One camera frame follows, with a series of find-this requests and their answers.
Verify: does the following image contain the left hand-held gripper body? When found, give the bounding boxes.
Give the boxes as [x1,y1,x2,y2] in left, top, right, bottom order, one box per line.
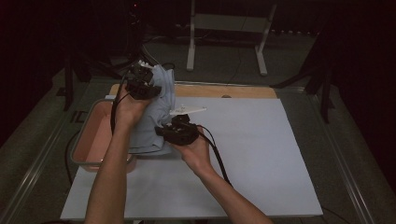
[125,60,163,101]

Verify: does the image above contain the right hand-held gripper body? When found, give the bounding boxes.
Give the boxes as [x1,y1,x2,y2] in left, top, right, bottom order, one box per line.
[163,105,207,147]

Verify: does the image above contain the light blue tank top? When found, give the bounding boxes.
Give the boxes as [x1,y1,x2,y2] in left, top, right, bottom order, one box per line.
[129,64,177,157]

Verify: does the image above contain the pink basin with grey rim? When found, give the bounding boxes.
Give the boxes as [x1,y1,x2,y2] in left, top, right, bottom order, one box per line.
[70,98,138,173]

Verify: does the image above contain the person's right hand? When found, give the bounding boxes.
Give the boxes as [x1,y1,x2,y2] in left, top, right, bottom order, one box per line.
[172,133,213,175]

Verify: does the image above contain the person's left hand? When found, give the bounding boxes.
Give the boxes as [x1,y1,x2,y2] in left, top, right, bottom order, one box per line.
[114,84,152,130]

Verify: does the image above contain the black tripod stand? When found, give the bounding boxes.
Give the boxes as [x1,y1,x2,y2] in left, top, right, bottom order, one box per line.
[269,31,335,124]
[55,46,129,112]

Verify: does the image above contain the white table cover sheet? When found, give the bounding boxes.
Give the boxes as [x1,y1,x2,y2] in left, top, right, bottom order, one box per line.
[60,94,324,220]

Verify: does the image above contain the white metal stand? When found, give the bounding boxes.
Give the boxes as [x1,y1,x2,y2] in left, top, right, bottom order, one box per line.
[186,0,278,77]

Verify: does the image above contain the left hand-held gripper cable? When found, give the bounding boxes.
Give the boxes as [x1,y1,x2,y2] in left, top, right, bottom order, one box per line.
[109,73,130,135]

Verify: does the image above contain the hand-held gripper cable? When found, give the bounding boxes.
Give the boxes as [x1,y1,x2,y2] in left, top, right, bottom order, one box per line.
[194,123,233,188]
[109,73,130,135]

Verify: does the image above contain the right hand-held gripper cable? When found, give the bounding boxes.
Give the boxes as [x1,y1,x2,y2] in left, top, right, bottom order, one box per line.
[194,123,233,188]

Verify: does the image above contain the black floor bracket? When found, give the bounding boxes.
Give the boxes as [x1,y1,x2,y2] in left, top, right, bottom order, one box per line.
[70,110,91,124]

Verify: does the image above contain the black cable beside table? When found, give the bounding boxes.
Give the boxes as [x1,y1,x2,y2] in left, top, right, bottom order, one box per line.
[64,130,81,186]

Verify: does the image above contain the metal floor rail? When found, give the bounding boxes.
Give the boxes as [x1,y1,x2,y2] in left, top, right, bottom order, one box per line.
[306,88,376,224]
[0,77,92,224]

